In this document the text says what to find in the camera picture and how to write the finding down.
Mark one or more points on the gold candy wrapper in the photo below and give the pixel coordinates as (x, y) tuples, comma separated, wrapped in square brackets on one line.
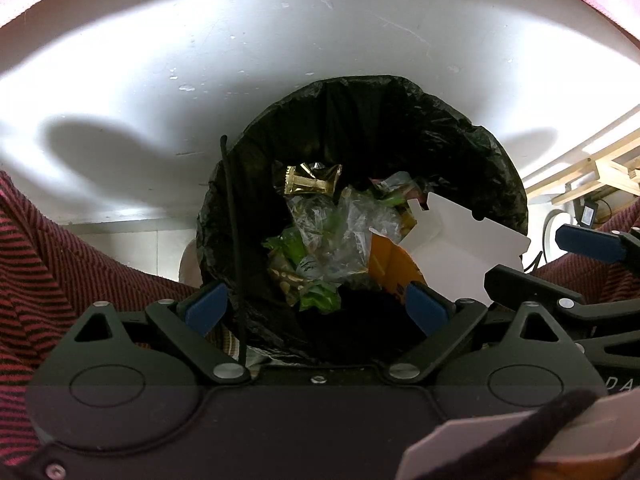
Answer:
[(312, 180)]

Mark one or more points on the wooden frame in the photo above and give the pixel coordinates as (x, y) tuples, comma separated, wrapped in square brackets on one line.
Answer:
[(610, 160)]

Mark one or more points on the black power adapter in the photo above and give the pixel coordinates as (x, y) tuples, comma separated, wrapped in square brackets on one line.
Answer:
[(588, 214)]

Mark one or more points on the trash bin with black bag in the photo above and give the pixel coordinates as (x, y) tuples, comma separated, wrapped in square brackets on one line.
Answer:
[(450, 125)]

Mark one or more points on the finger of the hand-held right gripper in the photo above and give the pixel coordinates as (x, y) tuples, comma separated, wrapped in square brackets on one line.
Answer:
[(530, 287), (585, 242)]

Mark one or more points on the orange white cardboard box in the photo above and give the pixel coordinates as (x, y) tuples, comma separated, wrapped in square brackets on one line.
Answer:
[(465, 245)]

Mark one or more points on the person's leg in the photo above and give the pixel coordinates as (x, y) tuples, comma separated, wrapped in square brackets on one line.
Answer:
[(60, 270), (600, 280)]

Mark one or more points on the clear plastic wrapper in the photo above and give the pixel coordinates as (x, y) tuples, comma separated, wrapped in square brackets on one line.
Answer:
[(350, 230)]

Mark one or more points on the person's left leg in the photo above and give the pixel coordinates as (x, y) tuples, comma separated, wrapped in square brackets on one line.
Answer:
[(60, 270)]

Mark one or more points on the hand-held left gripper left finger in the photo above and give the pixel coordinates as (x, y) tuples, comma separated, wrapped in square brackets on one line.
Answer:
[(205, 307)]

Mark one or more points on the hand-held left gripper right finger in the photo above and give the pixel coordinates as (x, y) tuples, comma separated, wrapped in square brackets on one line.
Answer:
[(427, 307)]

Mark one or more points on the person's right leg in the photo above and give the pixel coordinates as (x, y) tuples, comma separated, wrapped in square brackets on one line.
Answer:
[(600, 280)]

